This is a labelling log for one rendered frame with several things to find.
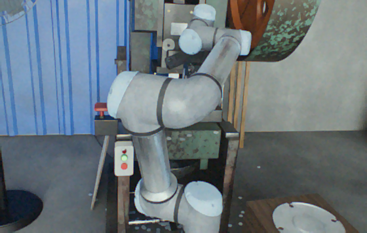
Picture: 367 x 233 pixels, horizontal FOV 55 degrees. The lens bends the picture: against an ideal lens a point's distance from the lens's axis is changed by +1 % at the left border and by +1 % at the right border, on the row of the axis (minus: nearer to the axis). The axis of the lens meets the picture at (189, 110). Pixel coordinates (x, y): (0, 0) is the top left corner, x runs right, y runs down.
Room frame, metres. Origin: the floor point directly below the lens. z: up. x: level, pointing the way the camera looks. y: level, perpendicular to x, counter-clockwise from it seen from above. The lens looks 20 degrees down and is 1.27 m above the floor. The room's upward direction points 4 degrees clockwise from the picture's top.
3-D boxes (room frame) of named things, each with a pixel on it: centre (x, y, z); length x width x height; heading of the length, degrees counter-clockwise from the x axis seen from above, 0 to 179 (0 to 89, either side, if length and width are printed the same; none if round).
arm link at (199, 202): (0.91, -0.06, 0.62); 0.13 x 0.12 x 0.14; 74
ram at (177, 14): (1.62, 0.09, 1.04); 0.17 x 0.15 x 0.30; 13
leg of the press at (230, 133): (1.85, -0.14, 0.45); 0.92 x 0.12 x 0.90; 13
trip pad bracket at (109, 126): (1.36, 0.35, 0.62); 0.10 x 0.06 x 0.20; 103
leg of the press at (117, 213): (1.73, 0.39, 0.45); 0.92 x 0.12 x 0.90; 13
